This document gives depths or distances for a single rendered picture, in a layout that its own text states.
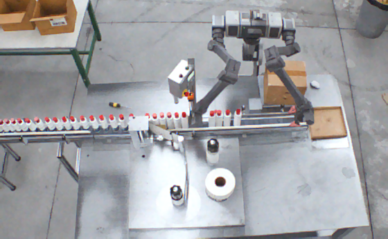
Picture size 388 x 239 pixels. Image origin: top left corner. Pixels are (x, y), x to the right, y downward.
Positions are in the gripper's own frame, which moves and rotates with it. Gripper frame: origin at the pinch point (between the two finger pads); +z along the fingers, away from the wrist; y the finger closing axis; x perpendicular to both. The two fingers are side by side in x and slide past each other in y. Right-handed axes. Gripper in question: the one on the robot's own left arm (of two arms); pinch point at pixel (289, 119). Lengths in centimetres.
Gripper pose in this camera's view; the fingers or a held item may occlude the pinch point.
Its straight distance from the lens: 289.2
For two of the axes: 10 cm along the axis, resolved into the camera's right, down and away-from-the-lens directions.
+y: -0.3, 8.7, -4.9
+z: -6.1, 3.8, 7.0
